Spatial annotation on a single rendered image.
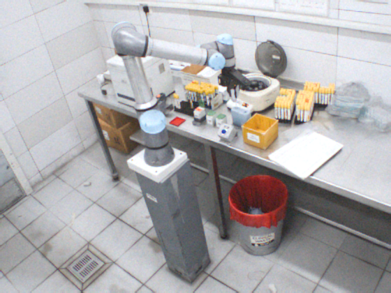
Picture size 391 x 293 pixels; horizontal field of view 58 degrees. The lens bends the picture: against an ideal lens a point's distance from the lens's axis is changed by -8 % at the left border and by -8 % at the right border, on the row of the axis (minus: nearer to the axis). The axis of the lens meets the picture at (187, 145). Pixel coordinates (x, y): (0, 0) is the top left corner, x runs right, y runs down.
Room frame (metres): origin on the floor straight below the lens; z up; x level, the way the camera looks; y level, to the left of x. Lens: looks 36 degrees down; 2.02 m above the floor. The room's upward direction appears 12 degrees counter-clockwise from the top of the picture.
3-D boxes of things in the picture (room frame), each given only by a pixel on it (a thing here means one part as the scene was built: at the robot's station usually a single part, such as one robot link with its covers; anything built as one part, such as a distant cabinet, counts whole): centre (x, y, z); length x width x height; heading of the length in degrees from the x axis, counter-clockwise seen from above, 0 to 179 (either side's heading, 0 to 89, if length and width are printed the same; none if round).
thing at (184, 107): (1.91, -0.05, 0.93); 0.17 x 0.09 x 0.11; 43
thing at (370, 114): (1.44, -1.00, 0.94); 0.20 x 0.17 x 0.14; 17
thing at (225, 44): (1.68, -0.27, 1.32); 0.09 x 0.08 x 0.11; 98
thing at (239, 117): (1.64, -0.30, 0.92); 0.10 x 0.07 x 0.10; 37
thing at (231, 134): (1.56, -0.22, 0.92); 0.13 x 0.07 x 0.08; 132
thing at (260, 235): (1.56, -0.35, 0.22); 0.38 x 0.37 x 0.44; 42
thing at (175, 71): (2.45, -0.04, 0.94); 0.22 x 0.12 x 0.13; 46
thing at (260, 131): (1.49, -0.37, 0.93); 0.13 x 0.13 x 0.10; 41
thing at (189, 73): (2.16, -0.23, 0.95); 0.29 x 0.25 x 0.15; 132
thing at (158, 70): (2.18, 0.19, 1.03); 0.31 x 0.27 x 0.30; 42
